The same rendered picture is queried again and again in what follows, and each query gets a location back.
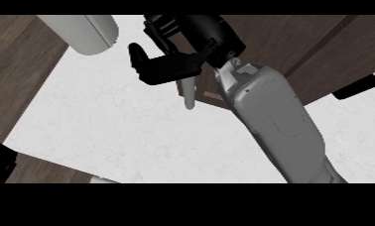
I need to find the brown wooden cabinet door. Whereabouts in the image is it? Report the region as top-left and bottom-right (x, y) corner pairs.
(176, 14), (359, 110)

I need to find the brown wooden cabinet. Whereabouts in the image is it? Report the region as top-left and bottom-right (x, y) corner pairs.
(285, 14), (375, 106)

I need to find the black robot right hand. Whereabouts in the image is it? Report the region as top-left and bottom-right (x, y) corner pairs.
(127, 14), (248, 86)

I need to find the silver cabinet door handle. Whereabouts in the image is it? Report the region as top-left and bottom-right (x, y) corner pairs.
(180, 76), (198, 111)

